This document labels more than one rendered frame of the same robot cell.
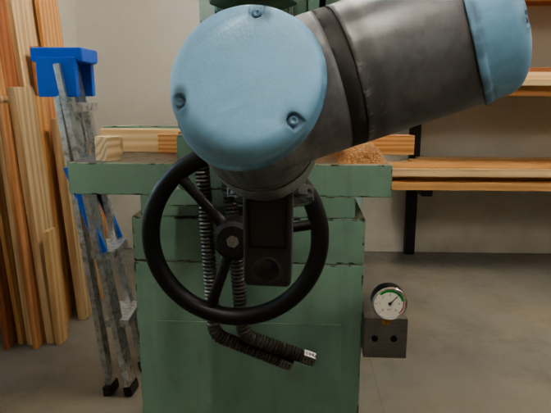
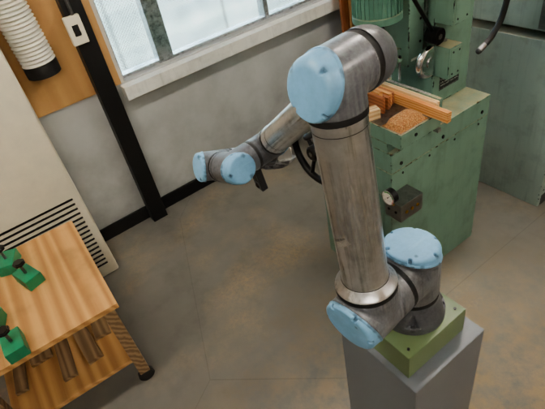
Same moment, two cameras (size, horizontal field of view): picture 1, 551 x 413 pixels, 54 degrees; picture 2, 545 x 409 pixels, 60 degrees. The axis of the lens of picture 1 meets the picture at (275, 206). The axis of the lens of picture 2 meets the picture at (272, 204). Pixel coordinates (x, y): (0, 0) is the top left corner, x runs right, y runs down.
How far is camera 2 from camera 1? 1.36 m
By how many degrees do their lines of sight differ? 58
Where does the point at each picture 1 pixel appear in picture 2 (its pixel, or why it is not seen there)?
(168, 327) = not seen: hidden behind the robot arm
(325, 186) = (375, 134)
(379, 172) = (395, 136)
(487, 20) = (223, 174)
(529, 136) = not seen: outside the picture
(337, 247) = (381, 162)
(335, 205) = (379, 144)
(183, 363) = not seen: hidden behind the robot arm
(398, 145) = (439, 115)
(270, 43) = (199, 164)
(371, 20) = (212, 165)
